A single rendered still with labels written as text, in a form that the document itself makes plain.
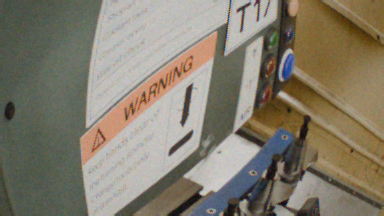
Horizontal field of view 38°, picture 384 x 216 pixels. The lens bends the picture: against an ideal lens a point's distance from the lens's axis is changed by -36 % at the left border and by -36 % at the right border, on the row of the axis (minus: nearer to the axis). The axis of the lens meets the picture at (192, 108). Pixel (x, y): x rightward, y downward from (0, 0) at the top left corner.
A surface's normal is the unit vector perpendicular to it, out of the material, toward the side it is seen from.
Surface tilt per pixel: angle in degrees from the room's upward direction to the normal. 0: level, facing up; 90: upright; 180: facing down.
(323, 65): 90
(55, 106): 90
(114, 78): 90
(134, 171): 90
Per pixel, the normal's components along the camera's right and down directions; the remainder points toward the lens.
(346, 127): -0.55, 0.47
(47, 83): 0.82, 0.44
